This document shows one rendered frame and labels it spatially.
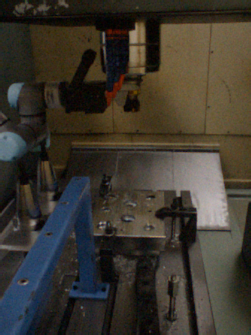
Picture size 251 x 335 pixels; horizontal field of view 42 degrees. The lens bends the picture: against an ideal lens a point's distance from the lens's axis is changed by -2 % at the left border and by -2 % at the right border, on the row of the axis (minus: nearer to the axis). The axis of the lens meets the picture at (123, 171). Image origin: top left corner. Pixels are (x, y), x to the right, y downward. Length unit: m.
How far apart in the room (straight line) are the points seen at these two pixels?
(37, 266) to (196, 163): 1.57
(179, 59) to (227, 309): 1.28
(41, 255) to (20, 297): 0.08
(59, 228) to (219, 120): 1.55
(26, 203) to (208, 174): 1.45
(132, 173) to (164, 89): 0.51
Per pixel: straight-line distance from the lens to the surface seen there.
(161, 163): 1.95
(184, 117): 1.97
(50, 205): 0.66
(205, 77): 1.94
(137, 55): 0.83
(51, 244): 0.53
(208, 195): 1.81
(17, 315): 0.43
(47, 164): 0.67
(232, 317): 1.28
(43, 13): 0.61
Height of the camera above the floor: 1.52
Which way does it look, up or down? 23 degrees down
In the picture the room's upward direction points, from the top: 1 degrees counter-clockwise
